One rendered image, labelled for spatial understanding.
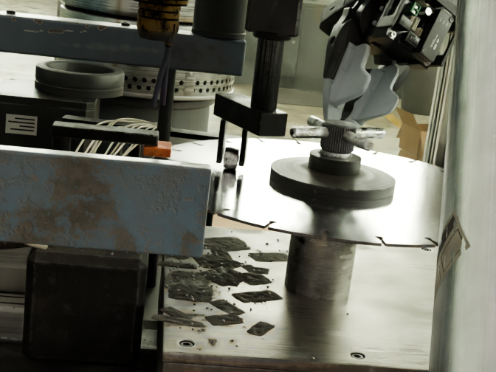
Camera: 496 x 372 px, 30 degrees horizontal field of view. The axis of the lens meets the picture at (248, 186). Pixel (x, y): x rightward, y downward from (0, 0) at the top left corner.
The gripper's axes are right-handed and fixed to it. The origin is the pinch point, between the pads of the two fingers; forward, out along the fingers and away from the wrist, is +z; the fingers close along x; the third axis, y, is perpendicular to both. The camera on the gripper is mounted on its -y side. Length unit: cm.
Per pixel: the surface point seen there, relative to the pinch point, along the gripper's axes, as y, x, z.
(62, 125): -1.8, -22.7, 12.8
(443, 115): -72, 65, -37
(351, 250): 7.7, 2.8, 10.7
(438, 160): -74, 70, -29
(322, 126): 5.0, -4.0, 2.1
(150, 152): 1.6, -15.9, 11.5
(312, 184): 9.7, -5.0, 8.0
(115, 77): -39.2, -9.2, -0.8
